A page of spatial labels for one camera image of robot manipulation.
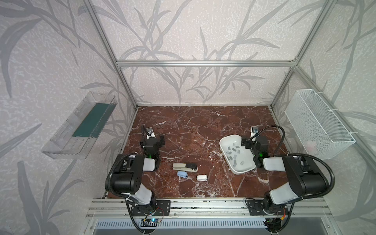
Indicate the clear plastic wall bin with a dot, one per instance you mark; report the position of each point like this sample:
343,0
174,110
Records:
79,133

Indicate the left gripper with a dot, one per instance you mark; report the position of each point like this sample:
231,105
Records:
151,141

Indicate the aluminium front rail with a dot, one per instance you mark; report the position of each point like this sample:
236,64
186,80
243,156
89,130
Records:
204,208

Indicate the white wire mesh basket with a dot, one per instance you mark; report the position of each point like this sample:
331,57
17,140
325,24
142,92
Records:
318,128

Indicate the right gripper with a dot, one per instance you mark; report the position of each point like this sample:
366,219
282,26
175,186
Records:
253,142

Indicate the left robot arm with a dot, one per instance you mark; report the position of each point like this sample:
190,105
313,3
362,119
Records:
125,176

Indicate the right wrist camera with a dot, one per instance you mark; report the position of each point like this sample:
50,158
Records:
254,131

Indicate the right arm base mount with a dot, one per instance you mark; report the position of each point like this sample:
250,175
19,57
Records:
263,207

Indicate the white plastic tray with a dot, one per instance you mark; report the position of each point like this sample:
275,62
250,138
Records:
226,145

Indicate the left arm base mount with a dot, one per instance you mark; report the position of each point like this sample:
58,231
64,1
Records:
158,207

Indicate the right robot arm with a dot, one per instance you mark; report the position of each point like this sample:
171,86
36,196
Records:
307,176

